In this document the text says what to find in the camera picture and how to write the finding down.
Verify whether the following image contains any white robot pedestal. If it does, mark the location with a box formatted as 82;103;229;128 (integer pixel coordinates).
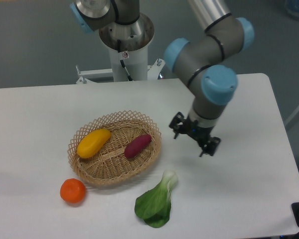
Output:
76;13;165;84

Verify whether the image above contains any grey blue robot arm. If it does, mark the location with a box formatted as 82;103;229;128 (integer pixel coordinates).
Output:
70;0;255;155

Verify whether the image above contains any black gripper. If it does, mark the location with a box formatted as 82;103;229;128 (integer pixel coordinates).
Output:
169;112;221;157

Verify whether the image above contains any orange tangerine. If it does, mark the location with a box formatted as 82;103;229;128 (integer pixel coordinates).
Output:
60;178;86;204

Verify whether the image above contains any purple sweet potato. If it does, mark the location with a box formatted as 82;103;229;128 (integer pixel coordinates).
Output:
124;134;151;159

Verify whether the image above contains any yellow mango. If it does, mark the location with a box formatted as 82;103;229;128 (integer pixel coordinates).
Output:
77;128;111;159

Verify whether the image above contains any black cable on pedestal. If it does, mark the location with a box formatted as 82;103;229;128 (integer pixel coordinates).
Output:
116;39;134;82

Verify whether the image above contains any green bok choy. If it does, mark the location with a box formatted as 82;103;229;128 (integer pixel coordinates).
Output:
134;170;178;228

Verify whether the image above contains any blue object in corner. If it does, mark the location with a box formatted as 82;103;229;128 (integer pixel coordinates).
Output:
285;0;299;21

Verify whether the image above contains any woven wicker basket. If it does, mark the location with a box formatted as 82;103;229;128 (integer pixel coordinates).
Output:
68;111;161;186

